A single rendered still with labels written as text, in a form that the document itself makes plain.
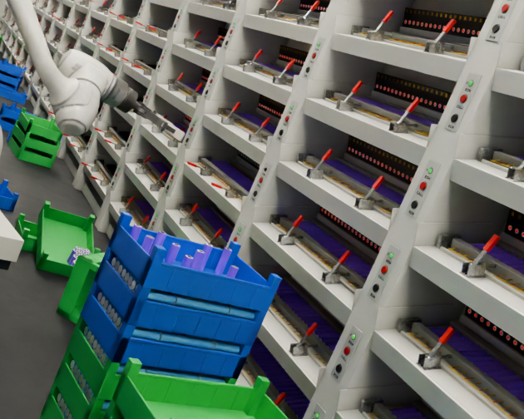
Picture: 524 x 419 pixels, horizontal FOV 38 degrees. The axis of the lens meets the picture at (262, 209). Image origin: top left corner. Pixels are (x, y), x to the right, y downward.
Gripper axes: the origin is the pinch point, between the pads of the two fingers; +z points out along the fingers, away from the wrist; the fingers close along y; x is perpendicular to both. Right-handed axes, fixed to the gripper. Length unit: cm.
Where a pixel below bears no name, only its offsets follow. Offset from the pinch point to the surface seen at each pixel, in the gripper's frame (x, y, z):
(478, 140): 35, 110, 15
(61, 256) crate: -63, -37, 3
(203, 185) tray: -10.6, -5.8, 21.8
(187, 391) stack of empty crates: -35, 116, -12
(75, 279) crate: -56, 8, -3
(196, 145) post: -0.8, -30.2, 21.3
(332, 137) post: 25, 40, 27
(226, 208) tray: -10.9, 18.5, 21.9
